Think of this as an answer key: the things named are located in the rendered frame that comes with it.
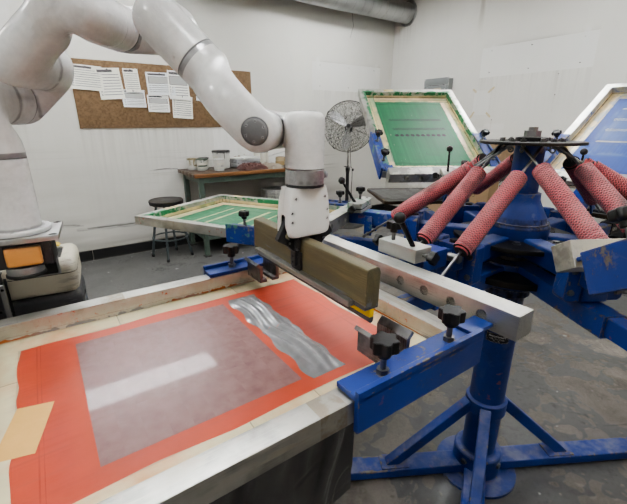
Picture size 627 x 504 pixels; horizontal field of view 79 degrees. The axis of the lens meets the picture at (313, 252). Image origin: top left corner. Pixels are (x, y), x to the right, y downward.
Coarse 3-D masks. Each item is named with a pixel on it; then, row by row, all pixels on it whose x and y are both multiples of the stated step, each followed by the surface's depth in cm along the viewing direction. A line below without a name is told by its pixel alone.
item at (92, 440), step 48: (336, 336) 76; (144, 384) 62; (192, 384) 62; (240, 384) 62; (288, 384) 62; (48, 432) 53; (96, 432) 53; (144, 432) 53; (192, 432) 53; (48, 480) 46; (96, 480) 46
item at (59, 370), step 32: (288, 288) 99; (160, 320) 83; (192, 320) 82; (224, 320) 82; (32, 352) 71; (64, 352) 71; (96, 352) 71; (128, 352) 71; (160, 352) 71; (192, 352) 71; (32, 384) 62; (64, 384) 62; (96, 384) 62
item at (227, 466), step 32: (160, 288) 90; (192, 288) 94; (0, 320) 75; (32, 320) 76; (64, 320) 79; (416, 320) 77; (288, 416) 51; (320, 416) 51; (352, 416) 54; (224, 448) 46; (256, 448) 46; (288, 448) 48; (160, 480) 42; (192, 480) 42; (224, 480) 43
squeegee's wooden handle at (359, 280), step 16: (256, 224) 92; (272, 224) 87; (256, 240) 93; (272, 240) 86; (304, 240) 76; (288, 256) 82; (304, 256) 76; (320, 256) 72; (336, 256) 68; (352, 256) 67; (320, 272) 73; (336, 272) 68; (352, 272) 65; (368, 272) 62; (336, 288) 69; (352, 288) 65; (368, 288) 62; (368, 304) 64
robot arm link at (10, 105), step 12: (0, 84) 74; (0, 96) 73; (12, 96) 75; (24, 96) 78; (0, 108) 73; (12, 108) 76; (24, 108) 79; (36, 108) 82; (0, 120) 73; (12, 120) 78; (24, 120) 81; (0, 132) 74; (12, 132) 76; (0, 144) 74; (12, 144) 76; (0, 156) 74; (12, 156) 76; (24, 156) 79
